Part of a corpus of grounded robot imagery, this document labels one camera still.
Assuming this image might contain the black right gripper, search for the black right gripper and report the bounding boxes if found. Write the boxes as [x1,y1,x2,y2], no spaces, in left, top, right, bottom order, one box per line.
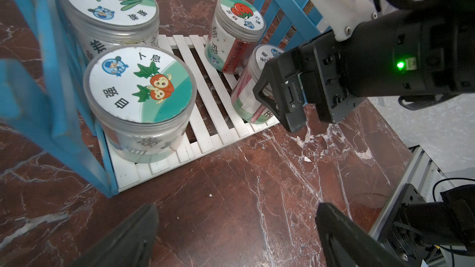
[293,10,475,123]

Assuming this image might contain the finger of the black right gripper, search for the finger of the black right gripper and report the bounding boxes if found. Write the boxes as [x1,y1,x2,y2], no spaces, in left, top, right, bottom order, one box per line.
[253,53,306,132]

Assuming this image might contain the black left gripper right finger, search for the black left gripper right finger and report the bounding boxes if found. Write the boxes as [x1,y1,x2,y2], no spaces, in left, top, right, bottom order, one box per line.
[315,203,405,267]

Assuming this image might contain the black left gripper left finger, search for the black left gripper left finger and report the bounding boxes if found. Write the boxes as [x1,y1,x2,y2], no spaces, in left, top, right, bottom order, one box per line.
[71,204,159,267]

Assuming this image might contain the flower label jar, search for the flower label jar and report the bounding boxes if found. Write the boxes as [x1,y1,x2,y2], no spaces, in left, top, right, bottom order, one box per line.
[231,44,284,124]
[83,44,197,163]

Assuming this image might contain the red strawberry label jar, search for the red strawberry label jar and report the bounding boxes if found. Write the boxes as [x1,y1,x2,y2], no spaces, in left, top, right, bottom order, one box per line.
[205,0,267,75]

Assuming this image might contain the green tree label jar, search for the green tree label jar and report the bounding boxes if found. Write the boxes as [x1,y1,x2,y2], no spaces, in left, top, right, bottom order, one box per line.
[59,0,160,61]

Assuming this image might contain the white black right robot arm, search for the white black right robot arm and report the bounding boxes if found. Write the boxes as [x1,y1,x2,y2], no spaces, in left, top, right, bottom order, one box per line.
[253,0,475,132]

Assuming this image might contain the blue and white wooden shelf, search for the blue and white wooden shelf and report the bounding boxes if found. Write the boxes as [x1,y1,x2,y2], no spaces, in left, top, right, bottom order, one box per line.
[0,0,327,198]

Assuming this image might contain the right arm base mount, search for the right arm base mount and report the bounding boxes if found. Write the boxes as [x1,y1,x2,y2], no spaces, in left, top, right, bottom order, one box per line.
[376,184,475,267]

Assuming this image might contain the aluminium front rail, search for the aluminium front rail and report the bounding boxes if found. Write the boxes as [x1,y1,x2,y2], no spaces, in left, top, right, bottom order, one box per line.
[367,145,457,267]

